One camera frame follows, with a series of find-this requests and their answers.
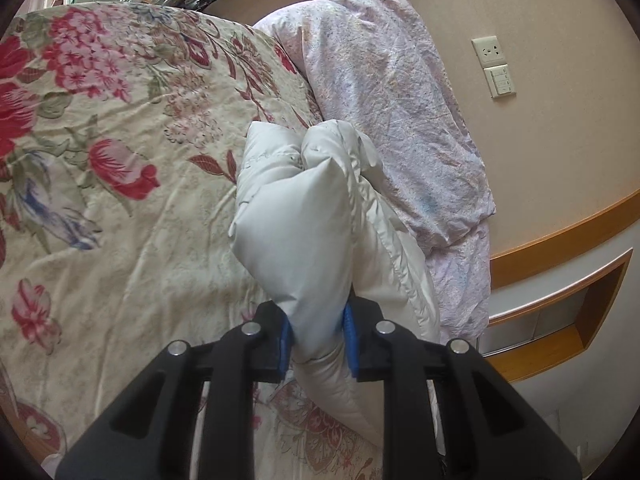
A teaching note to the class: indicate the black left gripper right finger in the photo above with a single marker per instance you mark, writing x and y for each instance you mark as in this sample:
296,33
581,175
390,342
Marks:
448,413

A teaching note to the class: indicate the lilac floral pillow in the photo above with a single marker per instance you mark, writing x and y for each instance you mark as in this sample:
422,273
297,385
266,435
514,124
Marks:
461,277
374,64

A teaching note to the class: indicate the floral cream bedspread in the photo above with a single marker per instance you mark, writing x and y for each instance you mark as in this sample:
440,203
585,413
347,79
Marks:
123,127

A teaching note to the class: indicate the wooden wall trim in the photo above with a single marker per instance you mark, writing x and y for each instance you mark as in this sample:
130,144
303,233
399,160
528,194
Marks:
525,261

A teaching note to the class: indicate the wooden door frame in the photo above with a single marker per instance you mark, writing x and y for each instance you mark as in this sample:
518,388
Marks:
535,338

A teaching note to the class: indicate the white wall power socket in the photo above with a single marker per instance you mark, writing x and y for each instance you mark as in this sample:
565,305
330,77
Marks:
489,51

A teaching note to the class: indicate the white puffer down jacket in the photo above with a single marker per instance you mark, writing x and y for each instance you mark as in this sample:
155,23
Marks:
312,227

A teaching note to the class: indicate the left lilac floral pillow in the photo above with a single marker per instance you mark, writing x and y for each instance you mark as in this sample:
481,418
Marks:
374,64

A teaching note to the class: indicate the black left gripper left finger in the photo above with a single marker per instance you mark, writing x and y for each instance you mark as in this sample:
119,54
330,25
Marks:
189,413

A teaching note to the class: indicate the right lilac floral pillow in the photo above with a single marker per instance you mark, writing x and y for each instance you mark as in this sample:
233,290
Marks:
461,277

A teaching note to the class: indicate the white wall light switch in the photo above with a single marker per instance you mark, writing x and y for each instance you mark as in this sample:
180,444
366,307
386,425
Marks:
499,80

